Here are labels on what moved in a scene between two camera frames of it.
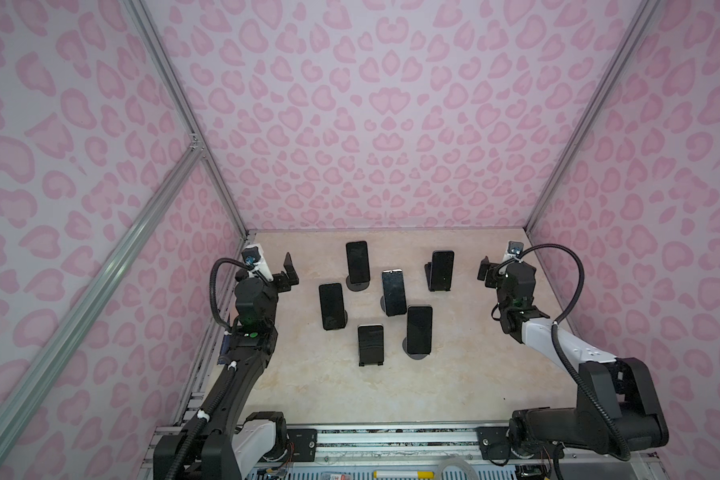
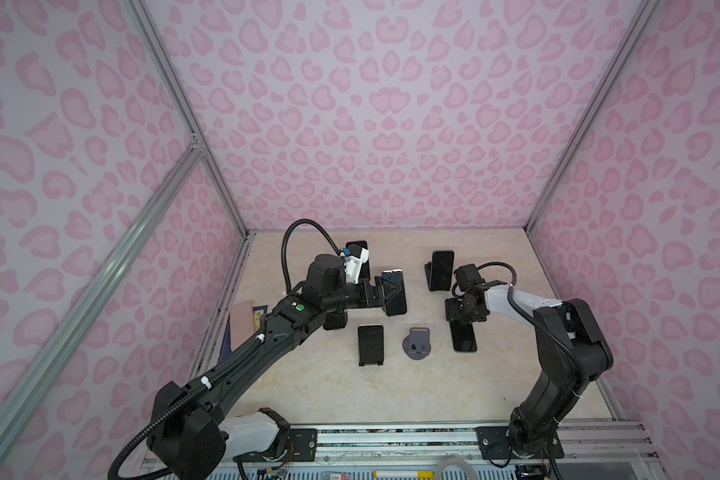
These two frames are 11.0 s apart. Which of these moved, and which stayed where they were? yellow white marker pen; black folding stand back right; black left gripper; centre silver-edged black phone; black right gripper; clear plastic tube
Moved: black right gripper; black left gripper
Stayed: centre silver-edged black phone; black folding stand back right; yellow white marker pen; clear plastic tube
